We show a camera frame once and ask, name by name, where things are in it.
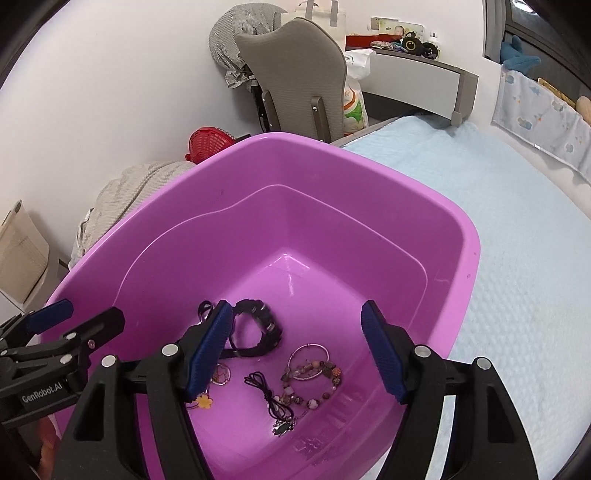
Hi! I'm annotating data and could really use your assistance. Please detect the multicolour beaded bracelet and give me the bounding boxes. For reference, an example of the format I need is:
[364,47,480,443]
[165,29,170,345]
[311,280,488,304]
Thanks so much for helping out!
[271,360,344,411]

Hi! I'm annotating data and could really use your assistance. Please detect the black digital wristwatch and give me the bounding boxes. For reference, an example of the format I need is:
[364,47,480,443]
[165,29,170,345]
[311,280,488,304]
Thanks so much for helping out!
[221,299,283,360]

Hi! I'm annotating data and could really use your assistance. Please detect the small silver bangle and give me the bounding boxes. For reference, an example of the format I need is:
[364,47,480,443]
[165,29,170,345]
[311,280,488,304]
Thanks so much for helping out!
[287,343,331,382]

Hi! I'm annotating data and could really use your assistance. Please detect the person's left hand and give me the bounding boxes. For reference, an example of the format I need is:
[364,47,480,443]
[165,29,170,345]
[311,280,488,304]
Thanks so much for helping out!
[37,417,61,480]

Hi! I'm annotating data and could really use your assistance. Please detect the yellow flower charm earring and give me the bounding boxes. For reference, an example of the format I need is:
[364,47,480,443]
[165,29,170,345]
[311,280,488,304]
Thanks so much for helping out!
[186,361,233,410]

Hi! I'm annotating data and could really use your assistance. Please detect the light blue bed blanket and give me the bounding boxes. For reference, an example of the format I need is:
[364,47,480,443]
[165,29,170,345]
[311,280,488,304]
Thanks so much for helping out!
[348,116,590,479]

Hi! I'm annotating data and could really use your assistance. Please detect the beige striped clothes pile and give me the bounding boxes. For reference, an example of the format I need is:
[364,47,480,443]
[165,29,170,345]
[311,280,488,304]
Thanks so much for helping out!
[68,160,194,270]

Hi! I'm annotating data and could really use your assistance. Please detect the red plastic basket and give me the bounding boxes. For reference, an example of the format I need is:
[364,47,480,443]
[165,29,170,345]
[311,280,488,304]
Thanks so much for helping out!
[185,127,236,164]

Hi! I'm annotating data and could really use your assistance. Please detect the purple plastic basin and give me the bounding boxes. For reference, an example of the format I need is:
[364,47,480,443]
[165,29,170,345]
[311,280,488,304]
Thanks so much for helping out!
[50,133,480,479]

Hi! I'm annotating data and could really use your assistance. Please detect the pale blue patterned towel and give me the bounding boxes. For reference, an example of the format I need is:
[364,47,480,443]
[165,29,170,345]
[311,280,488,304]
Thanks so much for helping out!
[492,69,590,181]

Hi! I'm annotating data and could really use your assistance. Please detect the grey office chair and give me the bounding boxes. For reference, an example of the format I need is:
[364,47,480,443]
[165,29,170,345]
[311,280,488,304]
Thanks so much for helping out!
[235,18,346,143]

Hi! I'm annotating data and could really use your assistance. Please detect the grey white bedside desk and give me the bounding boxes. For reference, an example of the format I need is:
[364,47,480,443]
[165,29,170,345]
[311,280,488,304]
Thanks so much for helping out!
[345,49,479,127]

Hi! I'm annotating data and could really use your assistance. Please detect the grey garment on chair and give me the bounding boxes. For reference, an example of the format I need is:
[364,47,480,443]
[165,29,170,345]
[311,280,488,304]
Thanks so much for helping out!
[208,2,289,90]

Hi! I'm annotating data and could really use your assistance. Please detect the blue plush toy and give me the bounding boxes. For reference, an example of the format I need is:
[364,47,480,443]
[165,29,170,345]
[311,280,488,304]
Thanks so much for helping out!
[500,35,541,75]

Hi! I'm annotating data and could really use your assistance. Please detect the black round toy speaker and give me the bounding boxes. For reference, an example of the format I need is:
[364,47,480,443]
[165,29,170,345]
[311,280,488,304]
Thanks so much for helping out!
[402,32,440,60]

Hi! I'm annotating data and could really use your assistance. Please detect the white plastic bag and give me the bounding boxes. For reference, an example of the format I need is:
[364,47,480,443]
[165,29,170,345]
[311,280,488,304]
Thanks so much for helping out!
[342,49,375,136]

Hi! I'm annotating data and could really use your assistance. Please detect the white tote bag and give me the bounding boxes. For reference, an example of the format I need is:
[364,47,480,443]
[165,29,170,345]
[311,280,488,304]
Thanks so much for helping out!
[280,1,346,51]

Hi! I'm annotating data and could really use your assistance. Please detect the black cord pendant necklace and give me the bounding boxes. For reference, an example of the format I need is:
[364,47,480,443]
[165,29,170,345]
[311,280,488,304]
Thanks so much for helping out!
[243,370,309,437]

